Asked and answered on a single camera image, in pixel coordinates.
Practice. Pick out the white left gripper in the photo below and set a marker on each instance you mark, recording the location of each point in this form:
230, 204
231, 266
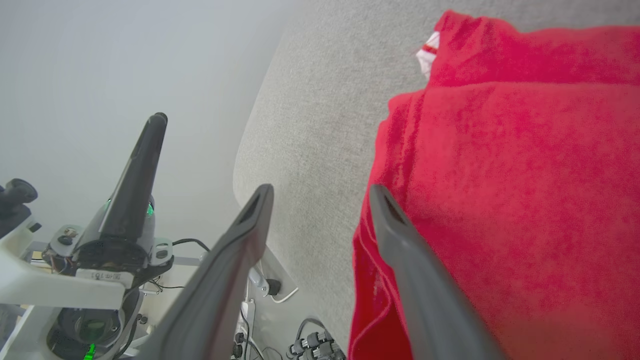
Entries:
60, 285

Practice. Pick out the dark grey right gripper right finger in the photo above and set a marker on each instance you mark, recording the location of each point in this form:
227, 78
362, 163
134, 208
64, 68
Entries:
430, 300

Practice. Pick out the red and white garment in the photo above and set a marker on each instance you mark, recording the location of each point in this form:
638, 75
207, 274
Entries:
525, 175

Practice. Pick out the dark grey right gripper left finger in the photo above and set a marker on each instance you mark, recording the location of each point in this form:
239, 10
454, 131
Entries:
220, 290

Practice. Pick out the black plug cluster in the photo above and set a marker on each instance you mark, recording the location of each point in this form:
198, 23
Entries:
315, 345

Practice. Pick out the grey metal bracket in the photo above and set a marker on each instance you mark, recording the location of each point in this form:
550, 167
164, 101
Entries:
257, 280

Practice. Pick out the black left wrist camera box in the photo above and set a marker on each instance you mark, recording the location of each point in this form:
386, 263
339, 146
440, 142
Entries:
15, 200

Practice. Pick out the grey metal frame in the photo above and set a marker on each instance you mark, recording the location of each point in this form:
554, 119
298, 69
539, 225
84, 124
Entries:
187, 260

